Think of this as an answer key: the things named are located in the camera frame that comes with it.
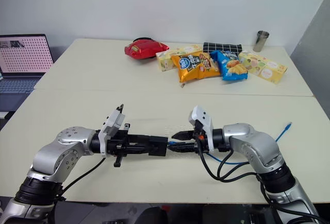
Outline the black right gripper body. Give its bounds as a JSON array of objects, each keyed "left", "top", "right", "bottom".
[{"left": 192, "top": 119, "right": 208, "bottom": 156}]

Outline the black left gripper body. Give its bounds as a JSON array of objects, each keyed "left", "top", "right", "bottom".
[{"left": 106, "top": 123, "right": 131, "bottom": 168}]

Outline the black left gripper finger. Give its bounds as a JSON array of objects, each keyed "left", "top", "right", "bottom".
[
  {"left": 128, "top": 145, "right": 155, "bottom": 157},
  {"left": 128, "top": 134, "right": 152, "bottom": 145}
]

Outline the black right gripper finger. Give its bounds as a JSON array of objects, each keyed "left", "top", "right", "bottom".
[
  {"left": 171, "top": 130, "right": 196, "bottom": 141},
  {"left": 169, "top": 142, "right": 200, "bottom": 154}
]

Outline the small black box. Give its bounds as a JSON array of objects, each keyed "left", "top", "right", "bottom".
[{"left": 148, "top": 135, "right": 169, "bottom": 157}]

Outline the blue Ethernet cable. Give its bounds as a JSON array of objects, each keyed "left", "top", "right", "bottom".
[{"left": 167, "top": 122, "right": 293, "bottom": 165}]

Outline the yellow green tissue box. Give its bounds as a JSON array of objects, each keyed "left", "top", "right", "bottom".
[
  {"left": 155, "top": 44, "right": 204, "bottom": 73},
  {"left": 238, "top": 51, "right": 288, "bottom": 85}
]

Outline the orange chip bag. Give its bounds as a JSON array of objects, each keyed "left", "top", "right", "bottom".
[{"left": 170, "top": 51, "right": 222, "bottom": 83}]

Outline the blue chip bag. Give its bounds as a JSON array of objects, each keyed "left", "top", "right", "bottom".
[{"left": 209, "top": 49, "right": 249, "bottom": 81}]

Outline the red snack bag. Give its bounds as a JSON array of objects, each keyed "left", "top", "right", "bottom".
[{"left": 124, "top": 37, "right": 170, "bottom": 60}]

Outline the black checked pouch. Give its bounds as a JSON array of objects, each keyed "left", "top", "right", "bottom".
[{"left": 202, "top": 42, "right": 243, "bottom": 55}]

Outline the metal cup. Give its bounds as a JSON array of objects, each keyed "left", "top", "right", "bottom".
[{"left": 252, "top": 30, "right": 270, "bottom": 53}]

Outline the open laptop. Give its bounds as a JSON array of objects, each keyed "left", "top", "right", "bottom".
[{"left": 0, "top": 33, "right": 55, "bottom": 118}]

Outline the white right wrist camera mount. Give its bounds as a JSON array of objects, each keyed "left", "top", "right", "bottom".
[{"left": 188, "top": 105, "right": 215, "bottom": 156}]

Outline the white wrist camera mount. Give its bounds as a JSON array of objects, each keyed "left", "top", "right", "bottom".
[
  {"left": 98, "top": 104, "right": 126, "bottom": 157},
  {"left": 188, "top": 105, "right": 215, "bottom": 156}
]

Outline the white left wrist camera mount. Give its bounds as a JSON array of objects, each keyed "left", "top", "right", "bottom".
[{"left": 98, "top": 104, "right": 126, "bottom": 157}]

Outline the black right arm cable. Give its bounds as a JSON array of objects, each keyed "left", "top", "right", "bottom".
[{"left": 197, "top": 141, "right": 328, "bottom": 224}]

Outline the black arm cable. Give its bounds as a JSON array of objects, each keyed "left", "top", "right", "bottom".
[
  {"left": 197, "top": 141, "right": 328, "bottom": 224},
  {"left": 54, "top": 157, "right": 107, "bottom": 202}
]

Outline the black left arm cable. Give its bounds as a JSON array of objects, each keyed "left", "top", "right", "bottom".
[{"left": 54, "top": 157, "right": 107, "bottom": 202}]

